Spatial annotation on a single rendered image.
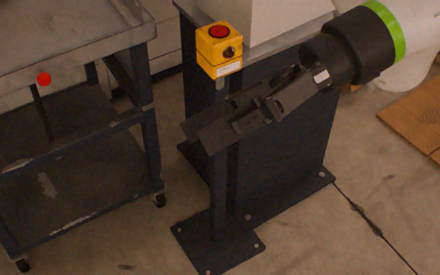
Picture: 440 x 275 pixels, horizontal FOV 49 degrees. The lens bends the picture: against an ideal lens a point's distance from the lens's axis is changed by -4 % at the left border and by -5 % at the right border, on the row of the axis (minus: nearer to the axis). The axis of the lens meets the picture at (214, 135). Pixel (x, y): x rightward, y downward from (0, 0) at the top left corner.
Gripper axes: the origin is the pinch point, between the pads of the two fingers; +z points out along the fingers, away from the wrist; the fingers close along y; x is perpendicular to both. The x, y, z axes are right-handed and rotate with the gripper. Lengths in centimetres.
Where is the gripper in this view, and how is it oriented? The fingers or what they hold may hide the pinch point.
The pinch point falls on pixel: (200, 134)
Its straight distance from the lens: 60.6
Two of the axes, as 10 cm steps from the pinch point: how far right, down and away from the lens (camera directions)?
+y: -2.0, -0.9, 9.8
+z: -8.6, 4.9, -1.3
